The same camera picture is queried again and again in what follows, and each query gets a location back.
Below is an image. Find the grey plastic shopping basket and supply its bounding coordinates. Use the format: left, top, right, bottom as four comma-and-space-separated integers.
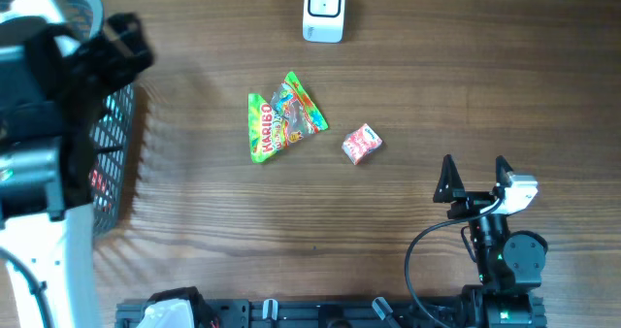
0, 0, 136, 237

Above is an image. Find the green Haribo candy bag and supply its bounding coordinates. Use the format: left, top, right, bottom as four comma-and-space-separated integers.
248, 72, 329, 164

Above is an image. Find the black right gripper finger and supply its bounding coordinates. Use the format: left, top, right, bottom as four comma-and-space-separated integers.
433, 154, 465, 203
495, 155, 513, 188

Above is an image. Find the white barcode scanner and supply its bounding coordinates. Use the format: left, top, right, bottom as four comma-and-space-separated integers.
302, 0, 345, 44

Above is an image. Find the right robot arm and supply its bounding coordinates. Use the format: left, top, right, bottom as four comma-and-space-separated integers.
433, 154, 548, 327

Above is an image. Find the small red tissue pack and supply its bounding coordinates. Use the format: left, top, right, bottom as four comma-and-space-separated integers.
342, 123, 382, 165

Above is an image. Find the red stick packet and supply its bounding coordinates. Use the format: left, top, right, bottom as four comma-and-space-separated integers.
90, 170, 113, 213

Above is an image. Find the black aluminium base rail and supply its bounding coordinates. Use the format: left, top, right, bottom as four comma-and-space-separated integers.
114, 295, 548, 328

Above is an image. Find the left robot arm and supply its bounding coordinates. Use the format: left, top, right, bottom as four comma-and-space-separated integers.
1, 0, 154, 327

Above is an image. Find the black right camera cable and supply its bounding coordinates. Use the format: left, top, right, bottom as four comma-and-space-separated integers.
404, 199, 505, 328

